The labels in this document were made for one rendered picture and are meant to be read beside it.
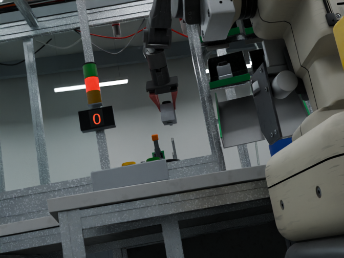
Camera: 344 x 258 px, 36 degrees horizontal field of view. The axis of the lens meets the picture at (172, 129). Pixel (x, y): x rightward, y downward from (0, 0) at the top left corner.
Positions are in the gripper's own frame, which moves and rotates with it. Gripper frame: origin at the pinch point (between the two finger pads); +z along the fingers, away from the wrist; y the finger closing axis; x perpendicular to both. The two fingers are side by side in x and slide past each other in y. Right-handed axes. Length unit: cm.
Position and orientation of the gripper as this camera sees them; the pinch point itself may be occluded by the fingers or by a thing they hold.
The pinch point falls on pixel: (167, 107)
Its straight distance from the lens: 172.2
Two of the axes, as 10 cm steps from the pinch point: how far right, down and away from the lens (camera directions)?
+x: 0.0, 4.4, -9.0
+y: -9.8, 1.7, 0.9
